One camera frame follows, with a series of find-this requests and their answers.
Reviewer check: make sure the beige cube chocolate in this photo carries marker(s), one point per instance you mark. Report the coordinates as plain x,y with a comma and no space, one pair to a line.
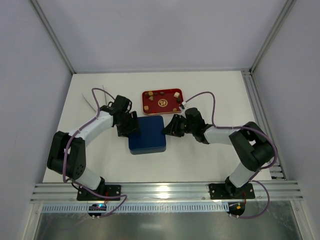
177,94

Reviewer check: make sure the slotted cable duct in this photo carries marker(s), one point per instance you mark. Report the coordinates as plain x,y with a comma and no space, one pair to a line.
137,207

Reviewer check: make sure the aluminium rail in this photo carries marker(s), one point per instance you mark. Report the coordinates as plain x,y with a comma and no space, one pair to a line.
168,192

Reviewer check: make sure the blue chocolate box with insert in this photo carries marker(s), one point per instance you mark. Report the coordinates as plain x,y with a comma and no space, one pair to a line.
146,149

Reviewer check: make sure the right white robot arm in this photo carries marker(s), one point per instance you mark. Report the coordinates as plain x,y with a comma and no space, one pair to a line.
251,144

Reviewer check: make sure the red rectangular tray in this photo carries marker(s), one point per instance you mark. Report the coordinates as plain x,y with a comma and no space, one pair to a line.
163,101

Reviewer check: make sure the blue box lid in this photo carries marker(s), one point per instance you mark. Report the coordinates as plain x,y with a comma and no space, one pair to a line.
150,132

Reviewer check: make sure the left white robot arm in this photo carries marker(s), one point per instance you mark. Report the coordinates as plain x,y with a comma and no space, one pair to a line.
67,155

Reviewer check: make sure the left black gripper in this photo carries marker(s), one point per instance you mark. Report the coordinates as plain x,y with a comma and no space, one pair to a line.
127,128

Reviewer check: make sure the left frame post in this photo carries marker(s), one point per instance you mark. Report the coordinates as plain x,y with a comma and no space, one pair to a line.
52,35

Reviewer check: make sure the frame post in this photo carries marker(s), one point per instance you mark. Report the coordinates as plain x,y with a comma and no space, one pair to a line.
278,23
52,35

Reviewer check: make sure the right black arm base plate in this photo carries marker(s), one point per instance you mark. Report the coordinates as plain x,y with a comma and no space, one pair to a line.
220,191

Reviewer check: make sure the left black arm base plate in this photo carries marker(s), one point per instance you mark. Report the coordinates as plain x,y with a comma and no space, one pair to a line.
113,191

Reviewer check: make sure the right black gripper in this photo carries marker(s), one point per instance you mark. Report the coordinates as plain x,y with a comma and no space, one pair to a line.
175,125

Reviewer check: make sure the right frame post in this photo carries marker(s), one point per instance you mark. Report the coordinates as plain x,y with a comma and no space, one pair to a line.
278,23

